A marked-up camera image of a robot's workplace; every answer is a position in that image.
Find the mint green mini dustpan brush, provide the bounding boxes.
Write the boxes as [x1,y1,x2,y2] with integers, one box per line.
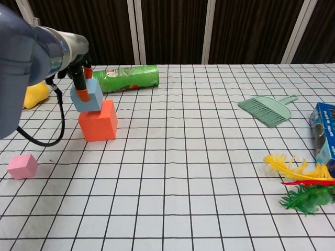
[237,94,299,128]

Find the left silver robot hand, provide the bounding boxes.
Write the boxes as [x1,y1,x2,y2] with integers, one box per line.
[57,53,93,104]

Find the white black grid tablecloth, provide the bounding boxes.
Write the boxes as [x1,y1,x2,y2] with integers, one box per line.
[0,63,335,251]

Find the blue cling wrap box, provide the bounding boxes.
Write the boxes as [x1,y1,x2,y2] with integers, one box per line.
[309,102,335,178]

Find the white double partition frame post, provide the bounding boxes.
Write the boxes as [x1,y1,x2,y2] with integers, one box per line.
[127,0,147,65]

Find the colourful feather shuttlecock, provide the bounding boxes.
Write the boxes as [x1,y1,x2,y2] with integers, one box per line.
[263,153,335,216]

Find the small pink foam cube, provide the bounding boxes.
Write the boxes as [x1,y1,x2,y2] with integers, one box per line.
[6,153,39,180]

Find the yellow toy pear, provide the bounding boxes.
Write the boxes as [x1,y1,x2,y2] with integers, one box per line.
[23,81,50,110]

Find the green chip can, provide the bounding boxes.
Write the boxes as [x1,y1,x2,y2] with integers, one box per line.
[91,64,160,94]

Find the medium blue foam cube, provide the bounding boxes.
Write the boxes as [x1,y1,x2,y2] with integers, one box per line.
[70,78,104,113]

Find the orange and blue block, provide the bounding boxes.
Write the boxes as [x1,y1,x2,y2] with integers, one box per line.
[78,99,118,143]

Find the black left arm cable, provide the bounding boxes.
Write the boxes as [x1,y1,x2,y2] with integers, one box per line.
[16,79,65,147]

